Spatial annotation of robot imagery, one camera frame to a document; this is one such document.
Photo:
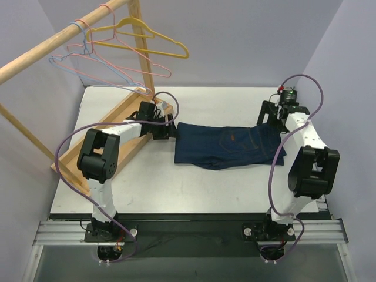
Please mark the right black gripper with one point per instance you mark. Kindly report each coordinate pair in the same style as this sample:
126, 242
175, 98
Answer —
265, 113

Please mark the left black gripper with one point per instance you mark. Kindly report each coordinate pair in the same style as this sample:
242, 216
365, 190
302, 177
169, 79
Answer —
170, 127

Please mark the blue wire hanger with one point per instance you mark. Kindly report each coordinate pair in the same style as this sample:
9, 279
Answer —
89, 53

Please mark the dark blue denim trousers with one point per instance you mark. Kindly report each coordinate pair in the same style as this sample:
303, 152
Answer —
218, 148

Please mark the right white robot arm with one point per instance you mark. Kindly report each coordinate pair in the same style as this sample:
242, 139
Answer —
313, 171

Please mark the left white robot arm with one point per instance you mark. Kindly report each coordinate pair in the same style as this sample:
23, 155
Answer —
99, 155

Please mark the yellow plastic hanger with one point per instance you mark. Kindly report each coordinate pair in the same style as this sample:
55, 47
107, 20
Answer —
143, 31

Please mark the wooden clothes rack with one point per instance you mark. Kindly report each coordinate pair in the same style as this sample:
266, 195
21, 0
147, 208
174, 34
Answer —
129, 103

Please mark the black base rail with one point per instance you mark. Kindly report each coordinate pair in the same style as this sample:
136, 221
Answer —
208, 235

